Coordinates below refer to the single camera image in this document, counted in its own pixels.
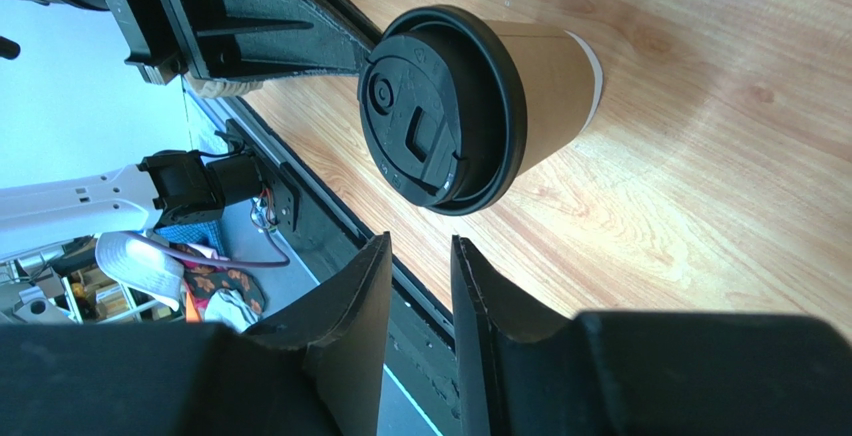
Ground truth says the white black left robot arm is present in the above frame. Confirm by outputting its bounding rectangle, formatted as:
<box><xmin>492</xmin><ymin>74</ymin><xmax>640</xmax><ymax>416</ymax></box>
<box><xmin>1</xmin><ymin>0</ymin><xmax>381</xmax><ymax>258</ymax></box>

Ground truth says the cardboard cup carrier tray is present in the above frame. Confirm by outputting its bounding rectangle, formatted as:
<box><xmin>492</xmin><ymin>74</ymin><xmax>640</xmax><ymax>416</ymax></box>
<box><xmin>184</xmin><ymin>73</ymin><xmax>264</xmax><ymax>99</ymax></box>

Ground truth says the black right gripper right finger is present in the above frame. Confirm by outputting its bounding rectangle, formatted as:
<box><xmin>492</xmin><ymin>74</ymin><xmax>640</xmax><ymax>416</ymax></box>
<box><xmin>451</xmin><ymin>236</ymin><xmax>851</xmax><ymax>435</ymax></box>

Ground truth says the black plastic cup lid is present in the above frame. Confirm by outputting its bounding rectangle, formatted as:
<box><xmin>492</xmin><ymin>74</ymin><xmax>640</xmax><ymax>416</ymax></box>
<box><xmin>358</xmin><ymin>5</ymin><xmax>528</xmax><ymax>216</ymax></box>

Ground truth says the brown paper coffee cup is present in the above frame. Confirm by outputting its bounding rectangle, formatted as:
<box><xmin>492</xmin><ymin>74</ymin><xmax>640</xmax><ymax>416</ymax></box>
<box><xmin>487</xmin><ymin>20</ymin><xmax>604</xmax><ymax>174</ymax></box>

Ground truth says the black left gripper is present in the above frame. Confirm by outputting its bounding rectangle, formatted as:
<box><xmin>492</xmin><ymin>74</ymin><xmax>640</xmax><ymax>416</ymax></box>
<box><xmin>20</xmin><ymin>0</ymin><xmax>382</xmax><ymax>85</ymax></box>

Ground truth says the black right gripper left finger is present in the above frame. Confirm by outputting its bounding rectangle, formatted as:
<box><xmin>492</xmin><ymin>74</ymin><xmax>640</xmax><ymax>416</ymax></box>
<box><xmin>1</xmin><ymin>233</ymin><xmax>392</xmax><ymax>435</ymax></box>

